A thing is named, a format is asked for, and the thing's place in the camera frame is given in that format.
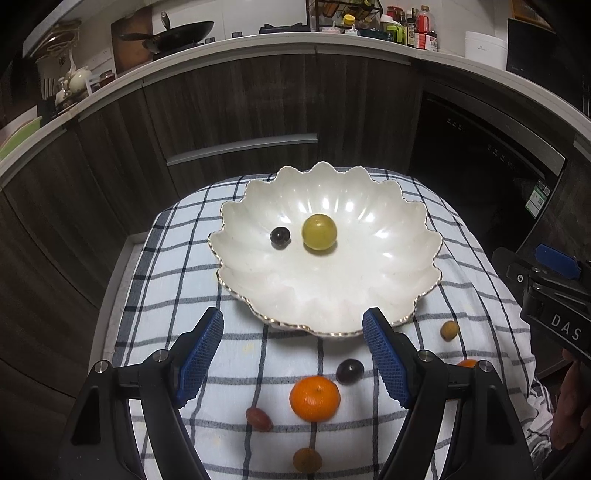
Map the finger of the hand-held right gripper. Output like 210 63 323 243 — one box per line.
491 248 546 301
536 244 582 280

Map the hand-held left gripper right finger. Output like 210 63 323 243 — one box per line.
362 308 539 480

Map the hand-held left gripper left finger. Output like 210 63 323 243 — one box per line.
58 307 225 480

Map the large orange mandarin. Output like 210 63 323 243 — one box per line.
289 376 341 423

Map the white scalloped bowl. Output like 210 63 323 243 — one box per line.
208 161 444 340

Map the person's right hand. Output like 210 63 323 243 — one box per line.
549 348 591 467

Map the large dark grape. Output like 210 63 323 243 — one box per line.
335 359 365 385

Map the white checked cloth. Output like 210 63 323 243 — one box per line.
113 168 555 480

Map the black dishwasher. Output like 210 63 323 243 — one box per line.
409 92 567 259

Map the yellow-green round fruit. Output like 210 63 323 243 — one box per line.
301 213 337 254

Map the black countertop appliance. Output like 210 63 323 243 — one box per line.
505 17 588 108

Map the white container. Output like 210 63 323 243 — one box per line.
464 31 508 68

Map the dark wood kitchen cabinet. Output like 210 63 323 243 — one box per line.
0 46 591 416

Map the group of condiment bottles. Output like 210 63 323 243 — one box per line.
385 4 439 51

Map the green plate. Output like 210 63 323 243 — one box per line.
0 108 43 158

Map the white teapot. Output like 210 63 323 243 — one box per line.
65 67 93 93

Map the wooden cutting board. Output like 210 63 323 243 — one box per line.
111 10 155 75

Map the black wok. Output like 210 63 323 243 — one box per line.
119 11 215 52

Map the dish rack with utensils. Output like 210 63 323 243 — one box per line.
34 21 83 110

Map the silver drawer handle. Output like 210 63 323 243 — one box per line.
166 134 319 167

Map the black wire rack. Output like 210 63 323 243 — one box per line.
316 0 384 29

